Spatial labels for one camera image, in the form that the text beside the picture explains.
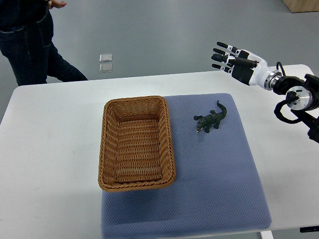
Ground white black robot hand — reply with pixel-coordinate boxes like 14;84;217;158
211;42;283;91

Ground dark green toy crocodile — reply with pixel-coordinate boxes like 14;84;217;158
193;101;227;133

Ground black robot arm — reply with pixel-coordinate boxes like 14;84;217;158
273;74;319;142

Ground brown wicker basket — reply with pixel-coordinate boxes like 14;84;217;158
98;96;176;192

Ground wooden furniture corner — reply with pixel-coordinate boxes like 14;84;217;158
283;0;319;13

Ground blue textured mat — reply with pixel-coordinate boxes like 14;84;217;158
101;93;272;239

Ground upper silver floor plate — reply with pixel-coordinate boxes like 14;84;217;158
99;53;112;62

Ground silver floor plate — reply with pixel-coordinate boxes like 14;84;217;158
99;63;113;73
99;53;112;62

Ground lower silver floor plate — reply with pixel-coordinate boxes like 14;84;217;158
99;63;113;73

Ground black table control panel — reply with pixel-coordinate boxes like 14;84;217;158
300;226;319;233

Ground person in dark jeans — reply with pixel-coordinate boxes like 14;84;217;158
0;0;87;86

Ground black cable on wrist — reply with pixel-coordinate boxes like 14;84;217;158
276;62;287;77

